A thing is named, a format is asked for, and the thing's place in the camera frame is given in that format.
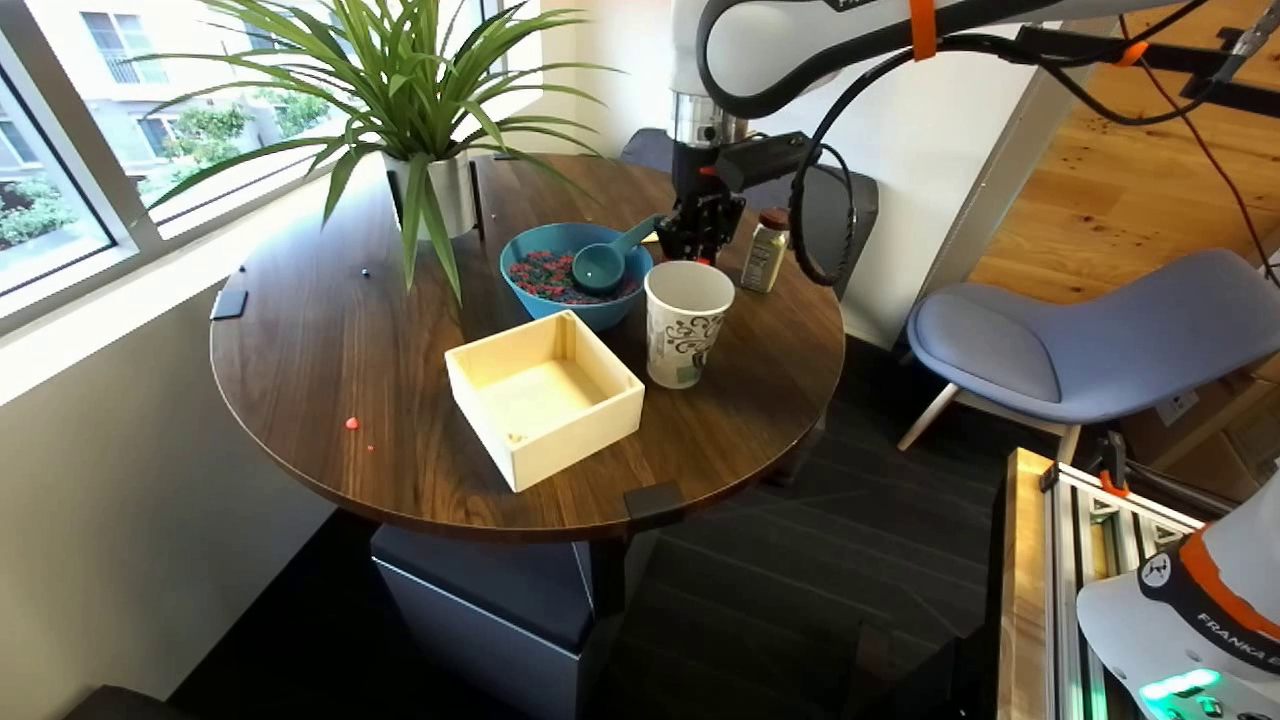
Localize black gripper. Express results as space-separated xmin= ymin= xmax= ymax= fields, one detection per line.
xmin=654 ymin=133 xmax=750 ymax=262

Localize white paper coffee cup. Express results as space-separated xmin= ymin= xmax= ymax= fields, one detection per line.
xmin=641 ymin=255 xmax=741 ymax=391

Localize glass spice jar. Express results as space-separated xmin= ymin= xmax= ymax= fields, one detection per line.
xmin=736 ymin=210 xmax=799 ymax=300

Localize teal measuring scoop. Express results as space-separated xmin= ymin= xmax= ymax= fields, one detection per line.
xmin=566 ymin=210 xmax=669 ymax=300

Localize colourful candy pieces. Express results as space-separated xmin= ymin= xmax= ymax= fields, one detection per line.
xmin=510 ymin=249 xmax=644 ymax=312

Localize dark grey armchair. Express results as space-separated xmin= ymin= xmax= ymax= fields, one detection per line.
xmin=615 ymin=124 xmax=883 ymax=303

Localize blue bowl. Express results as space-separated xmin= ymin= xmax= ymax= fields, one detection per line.
xmin=497 ymin=220 xmax=658 ymax=336

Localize light wooden box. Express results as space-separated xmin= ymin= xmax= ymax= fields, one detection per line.
xmin=438 ymin=308 xmax=646 ymax=496

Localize white plant pot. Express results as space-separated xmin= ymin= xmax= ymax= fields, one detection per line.
xmin=380 ymin=147 xmax=489 ymax=243

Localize black table clip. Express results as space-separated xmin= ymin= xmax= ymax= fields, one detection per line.
xmin=620 ymin=479 xmax=688 ymax=528
xmin=208 ymin=271 xmax=257 ymax=324

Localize green spiky plant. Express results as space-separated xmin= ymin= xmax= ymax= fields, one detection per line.
xmin=133 ymin=0 xmax=615 ymax=303

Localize light blue chair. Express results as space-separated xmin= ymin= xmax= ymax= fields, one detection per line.
xmin=890 ymin=243 xmax=1280 ymax=462

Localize brown cardboard box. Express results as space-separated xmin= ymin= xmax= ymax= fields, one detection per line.
xmin=1114 ymin=363 xmax=1280 ymax=516

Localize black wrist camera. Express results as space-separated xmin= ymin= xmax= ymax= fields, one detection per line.
xmin=717 ymin=128 xmax=818 ymax=193

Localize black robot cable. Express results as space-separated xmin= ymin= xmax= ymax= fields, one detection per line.
xmin=693 ymin=0 xmax=1280 ymax=290

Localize grey table pedestal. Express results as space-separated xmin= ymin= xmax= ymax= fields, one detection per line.
xmin=367 ymin=521 xmax=632 ymax=720

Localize aluminium frame rail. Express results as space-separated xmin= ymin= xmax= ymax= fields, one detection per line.
xmin=995 ymin=445 xmax=1208 ymax=720

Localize grey window frame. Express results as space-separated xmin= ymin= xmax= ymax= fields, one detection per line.
xmin=0 ymin=0 xmax=404 ymax=336

